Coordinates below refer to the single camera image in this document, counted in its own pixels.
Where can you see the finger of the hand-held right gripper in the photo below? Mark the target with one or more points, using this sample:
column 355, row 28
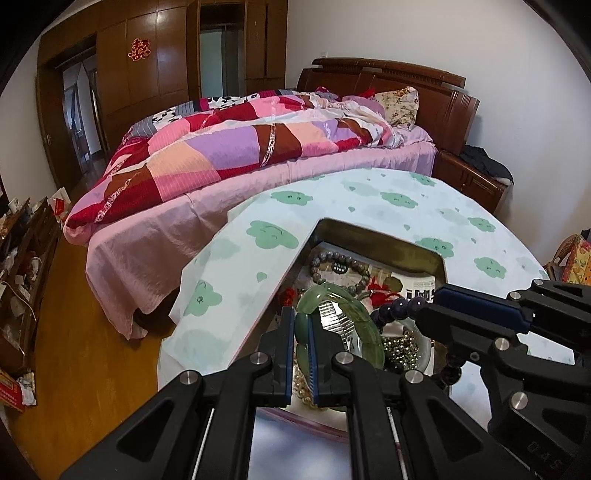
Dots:
column 461, row 332
column 480, row 307

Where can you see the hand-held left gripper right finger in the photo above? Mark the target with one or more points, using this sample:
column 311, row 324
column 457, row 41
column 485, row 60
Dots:
column 314, row 364

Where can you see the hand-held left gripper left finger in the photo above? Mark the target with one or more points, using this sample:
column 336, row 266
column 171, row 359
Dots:
column 290, row 364

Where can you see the silver wristwatch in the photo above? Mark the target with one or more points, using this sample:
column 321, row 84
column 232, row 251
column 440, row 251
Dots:
column 334, row 316

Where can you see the white jade bangle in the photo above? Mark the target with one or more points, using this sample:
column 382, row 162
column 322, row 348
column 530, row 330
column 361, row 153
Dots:
column 398, row 328

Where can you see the green jade bangle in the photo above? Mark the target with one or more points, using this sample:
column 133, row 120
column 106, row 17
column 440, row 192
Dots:
column 364, row 323

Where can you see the metal tin box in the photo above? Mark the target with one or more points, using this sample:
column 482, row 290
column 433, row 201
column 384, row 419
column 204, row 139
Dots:
column 383, row 242

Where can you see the printed paper booklet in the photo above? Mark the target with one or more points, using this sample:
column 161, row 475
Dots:
column 411, row 288

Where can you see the wicker chair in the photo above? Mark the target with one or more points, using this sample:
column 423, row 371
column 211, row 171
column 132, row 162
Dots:
column 556, row 263

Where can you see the yellow floral cushion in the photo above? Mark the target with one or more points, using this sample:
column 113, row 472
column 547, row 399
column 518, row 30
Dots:
column 579, row 263

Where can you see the wooden nightstand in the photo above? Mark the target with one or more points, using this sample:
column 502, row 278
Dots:
column 471, row 184

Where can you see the dark clothing pile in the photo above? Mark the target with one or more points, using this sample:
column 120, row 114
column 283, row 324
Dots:
column 485, row 161

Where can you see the bed with patchwork quilt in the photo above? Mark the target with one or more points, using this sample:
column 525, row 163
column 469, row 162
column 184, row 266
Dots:
column 184, row 217

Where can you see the wooden headboard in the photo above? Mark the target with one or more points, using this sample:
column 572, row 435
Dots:
column 443, row 97

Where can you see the floral pillow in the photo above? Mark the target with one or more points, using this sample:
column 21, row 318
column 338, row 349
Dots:
column 399, row 104

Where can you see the pink patchwork quilt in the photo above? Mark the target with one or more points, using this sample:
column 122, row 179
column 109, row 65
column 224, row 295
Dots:
column 207, row 152

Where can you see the red and white paper bag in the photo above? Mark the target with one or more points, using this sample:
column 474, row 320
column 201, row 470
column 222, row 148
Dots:
column 60, row 203

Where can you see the red cardboard box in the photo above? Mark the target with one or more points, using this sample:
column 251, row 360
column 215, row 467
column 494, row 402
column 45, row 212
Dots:
column 9, row 392

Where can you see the cluttered low wooden cabinet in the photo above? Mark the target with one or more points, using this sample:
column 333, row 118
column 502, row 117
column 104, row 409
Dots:
column 27, row 258

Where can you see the wooden wardrobe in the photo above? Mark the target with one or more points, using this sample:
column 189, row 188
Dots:
column 161, row 78

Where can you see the red paper decoration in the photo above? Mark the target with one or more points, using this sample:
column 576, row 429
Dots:
column 139, row 50

